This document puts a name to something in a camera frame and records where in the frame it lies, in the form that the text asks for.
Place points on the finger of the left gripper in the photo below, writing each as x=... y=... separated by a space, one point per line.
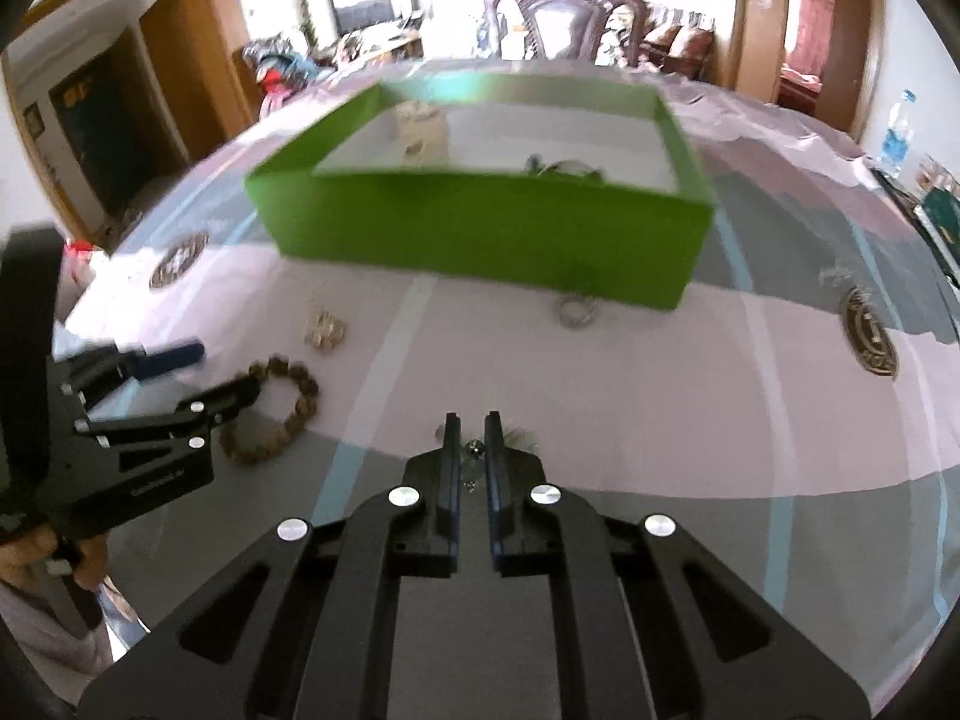
x=142 y=364
x=196 y=416

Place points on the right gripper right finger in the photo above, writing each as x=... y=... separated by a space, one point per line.
x=524 y=535

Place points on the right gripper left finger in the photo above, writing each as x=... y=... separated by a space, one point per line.
x=425 y=534

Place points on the small silver earring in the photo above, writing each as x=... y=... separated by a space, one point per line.
x=473 y=465

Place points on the green jewelry box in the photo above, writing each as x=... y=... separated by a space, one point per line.
x=623 y=216

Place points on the person's left hand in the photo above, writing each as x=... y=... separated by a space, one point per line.
x=17 y=557

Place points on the plaid bed sheet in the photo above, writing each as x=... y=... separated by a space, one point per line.
x=798 y=412

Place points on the clothes pile on chair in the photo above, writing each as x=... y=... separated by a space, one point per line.
x=280 y=72

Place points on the wooden tv cabinet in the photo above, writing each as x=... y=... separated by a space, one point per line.
x=376 y=46

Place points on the television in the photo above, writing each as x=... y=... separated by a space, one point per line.
x=367 y=13

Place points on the brown sofa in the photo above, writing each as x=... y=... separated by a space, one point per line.
x=680 y=49

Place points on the plastic water bottle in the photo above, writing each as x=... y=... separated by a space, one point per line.
x=897 y=136

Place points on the carved wooden chair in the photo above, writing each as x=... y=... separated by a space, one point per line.
x=571 y=29

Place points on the green book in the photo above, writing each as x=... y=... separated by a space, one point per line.
x=942 y=209

